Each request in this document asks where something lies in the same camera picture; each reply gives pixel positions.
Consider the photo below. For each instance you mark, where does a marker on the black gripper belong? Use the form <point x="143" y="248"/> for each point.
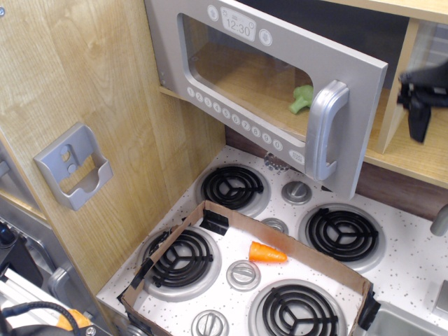
<point x="420" y="89"/>

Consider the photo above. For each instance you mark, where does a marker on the grey toy microwave door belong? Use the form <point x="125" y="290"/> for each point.
<point x="240" y="61"/>

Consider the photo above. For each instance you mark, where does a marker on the grey toy faucet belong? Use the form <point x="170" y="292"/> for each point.
<point x="439" y="225"/>

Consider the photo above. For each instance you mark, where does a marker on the green toy broccoli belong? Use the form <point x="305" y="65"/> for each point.
<point x="303" y="97"/>

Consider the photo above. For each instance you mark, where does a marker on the silver hanging toy spatula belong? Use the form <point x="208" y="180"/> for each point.
<point x="326" y="189"/>

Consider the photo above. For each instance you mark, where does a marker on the rear right black burner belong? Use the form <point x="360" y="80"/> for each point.
<point x="346" y="233"/>

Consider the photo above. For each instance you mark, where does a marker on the black burner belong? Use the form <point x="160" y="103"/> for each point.
<point x="295" y="307"/>
<point x="346" y="233"/>
<point x="187" y="269"/>
<point x="235" y="186"/>

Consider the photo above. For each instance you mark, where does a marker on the grey rear stove knob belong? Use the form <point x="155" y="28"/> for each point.
<point x="296" y="192"/>

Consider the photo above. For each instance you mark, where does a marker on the grey stove knob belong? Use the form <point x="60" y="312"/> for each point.
<point x="276" y="224"/>
<point x="243" y="275"/>
<point x="296" y="192"/>
<point x="210" y="323"/>

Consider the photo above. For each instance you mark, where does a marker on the grey middle stove knob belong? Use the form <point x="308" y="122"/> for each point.
<point x="276" y="224"/>

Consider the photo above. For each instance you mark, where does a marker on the rear left black burner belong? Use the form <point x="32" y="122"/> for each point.
<point x="235" y="186"/>

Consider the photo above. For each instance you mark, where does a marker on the grey toy sink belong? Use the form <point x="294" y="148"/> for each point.
<point x="393" y="321"/>

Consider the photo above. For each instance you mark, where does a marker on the orange toy carrot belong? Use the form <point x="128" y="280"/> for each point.
<point x="266" y="254"/>

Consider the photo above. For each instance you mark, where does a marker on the front right black burner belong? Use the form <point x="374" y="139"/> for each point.
<point x="295" y="307"/>

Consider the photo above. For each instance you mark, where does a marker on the grey centre stove knob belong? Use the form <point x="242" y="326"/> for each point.
<point x="243" y="275"/>

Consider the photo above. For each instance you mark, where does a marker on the front left black burner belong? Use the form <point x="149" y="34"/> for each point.
<point x="187" y="269"/>

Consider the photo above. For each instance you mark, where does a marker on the grey front stove knob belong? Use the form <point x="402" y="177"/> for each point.
<point x="210" y="323"/>

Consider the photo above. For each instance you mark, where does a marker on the brown cardboard frame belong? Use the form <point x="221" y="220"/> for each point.
<point x="233" y="234"/>

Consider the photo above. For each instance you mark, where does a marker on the grey wall phone holder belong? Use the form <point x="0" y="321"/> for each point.
<point x="67" y="154"/>

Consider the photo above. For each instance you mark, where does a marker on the grey oven door handle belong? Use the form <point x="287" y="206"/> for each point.
<point x="58" y="285"/>

